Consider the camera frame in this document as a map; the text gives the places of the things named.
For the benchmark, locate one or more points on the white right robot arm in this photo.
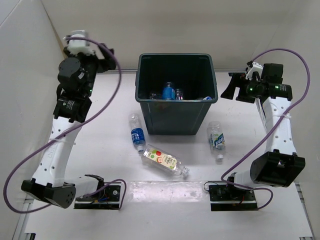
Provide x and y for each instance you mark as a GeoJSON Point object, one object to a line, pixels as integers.
{"type": "Point", "coordinates": [280, 164]}

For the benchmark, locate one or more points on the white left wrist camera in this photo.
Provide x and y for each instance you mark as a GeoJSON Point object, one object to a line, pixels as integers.
{"type": "Point", "coordinates": [78, 42]}

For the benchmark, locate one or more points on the clear bottle light blue label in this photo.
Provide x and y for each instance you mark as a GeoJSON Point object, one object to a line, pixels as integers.
{"type": "Point", "coordinates": [168, 92]}

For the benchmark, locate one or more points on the clear bottle apple label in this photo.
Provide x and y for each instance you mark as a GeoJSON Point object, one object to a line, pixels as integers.
{"type": "Point", "coordinates": [158, 158]}

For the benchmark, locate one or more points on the aluminium table frame rail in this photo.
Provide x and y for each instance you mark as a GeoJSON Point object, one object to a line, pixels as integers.
{"type": "Point", "coordinates": [259, 104]}

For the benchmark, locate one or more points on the crushed bottle inside bin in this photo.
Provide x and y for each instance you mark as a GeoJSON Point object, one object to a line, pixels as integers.
{"type": "Point", "coordinates": [179, 95]}

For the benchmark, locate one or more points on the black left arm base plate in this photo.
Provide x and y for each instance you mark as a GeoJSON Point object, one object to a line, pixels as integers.
{"type": "Point", "coordinates": [108, 199]}

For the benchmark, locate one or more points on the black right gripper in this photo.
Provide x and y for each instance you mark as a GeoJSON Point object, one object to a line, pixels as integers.
{"type": "Point", "coordinates": [235, 82]}

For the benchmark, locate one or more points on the clear bottle green white label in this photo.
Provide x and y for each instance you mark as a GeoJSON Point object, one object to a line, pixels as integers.
{"type": "Point", "coordinates": [216, 140]}

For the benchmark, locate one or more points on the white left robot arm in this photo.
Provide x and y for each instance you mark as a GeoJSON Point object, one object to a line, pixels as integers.
{"type": "Point", "coordinates": [76, 76]}

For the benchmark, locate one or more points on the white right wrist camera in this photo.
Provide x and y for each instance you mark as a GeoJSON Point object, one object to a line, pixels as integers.
{"type": "Point", "coordinates": [253, 67]}

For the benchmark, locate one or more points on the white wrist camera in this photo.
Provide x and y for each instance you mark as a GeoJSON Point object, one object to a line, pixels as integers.
{"type": "Point", "coordinates": [253, 67]}
{"type": "Point", "coordinates": [78, 42]}

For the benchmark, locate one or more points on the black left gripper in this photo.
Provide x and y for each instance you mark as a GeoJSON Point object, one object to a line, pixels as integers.
{"type": "Point", "coordinates": [108, 63]}

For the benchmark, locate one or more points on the dark green plastic bin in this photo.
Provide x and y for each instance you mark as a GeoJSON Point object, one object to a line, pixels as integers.
{"type": "Point", "coordinates": [193, 73]}

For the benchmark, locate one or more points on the clear bottle dark blue label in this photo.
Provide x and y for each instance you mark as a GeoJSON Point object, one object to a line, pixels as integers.
{"type": "Point", "coordinates": [137, 133]}

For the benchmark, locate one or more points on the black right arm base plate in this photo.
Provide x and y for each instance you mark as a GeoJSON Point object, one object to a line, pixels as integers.
{"type": "Point", "coordinates": [227, 198]}

